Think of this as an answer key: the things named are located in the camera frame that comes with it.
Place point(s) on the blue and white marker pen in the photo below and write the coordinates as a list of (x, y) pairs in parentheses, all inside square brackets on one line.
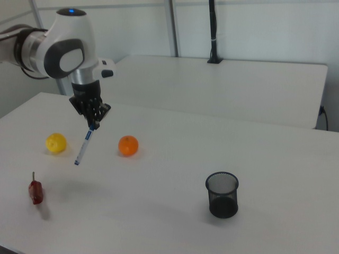
[(84, 148)]

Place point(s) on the black pole with base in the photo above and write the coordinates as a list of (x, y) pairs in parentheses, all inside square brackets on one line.
[(213, 31)]

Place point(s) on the white adjacent table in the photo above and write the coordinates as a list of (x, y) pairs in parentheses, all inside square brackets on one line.
[(225, 90)]

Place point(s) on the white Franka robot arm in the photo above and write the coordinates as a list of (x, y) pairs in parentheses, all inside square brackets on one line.
[(66, 42)]

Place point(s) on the black mesh pen cup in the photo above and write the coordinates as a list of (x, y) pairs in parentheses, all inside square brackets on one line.
[(223, 203)]

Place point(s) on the yellow bell pepper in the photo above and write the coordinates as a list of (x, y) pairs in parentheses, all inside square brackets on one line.
[(55, 143)]

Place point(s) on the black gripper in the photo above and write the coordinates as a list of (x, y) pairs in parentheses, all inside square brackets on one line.
[(87, 103)]

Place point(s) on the red chili pepper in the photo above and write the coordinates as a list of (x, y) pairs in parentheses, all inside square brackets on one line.
[(36, 191)]

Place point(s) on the orange mandarin fruit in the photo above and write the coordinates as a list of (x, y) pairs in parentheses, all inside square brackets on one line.
[(128, 146)]

